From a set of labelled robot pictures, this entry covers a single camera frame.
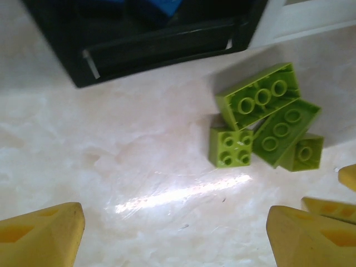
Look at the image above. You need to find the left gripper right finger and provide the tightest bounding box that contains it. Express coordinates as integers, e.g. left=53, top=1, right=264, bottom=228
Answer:
left=266, top=205, right=356, bottom=267

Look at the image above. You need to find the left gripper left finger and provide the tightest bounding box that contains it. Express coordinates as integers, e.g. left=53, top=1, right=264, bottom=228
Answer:
left=0, top=201, right=86, bottom=267

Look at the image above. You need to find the green two-by-two lego brick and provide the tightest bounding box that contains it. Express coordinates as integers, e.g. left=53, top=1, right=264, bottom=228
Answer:
left=279, top=132, right=325, bottom=172
left=209, top=126, right=254, bottom=167

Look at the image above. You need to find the green two-by-four lego brick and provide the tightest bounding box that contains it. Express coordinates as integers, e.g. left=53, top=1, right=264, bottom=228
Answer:
left=214, top=62, right=303, bottom=132
left=251, top=97, right=323, bottom=170

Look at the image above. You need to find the white plastic bin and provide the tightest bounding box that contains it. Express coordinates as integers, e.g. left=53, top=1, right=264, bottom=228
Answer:
left=247, top=0, right=356, bottom=51

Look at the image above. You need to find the black plastic bin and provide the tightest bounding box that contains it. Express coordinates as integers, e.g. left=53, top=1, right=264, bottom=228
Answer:
left=21, top=0, right=269, bottom=89

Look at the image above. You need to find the blue two-by-four lego brick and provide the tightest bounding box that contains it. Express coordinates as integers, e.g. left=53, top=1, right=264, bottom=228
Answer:
left=144, top=0, right=185, bottom=18

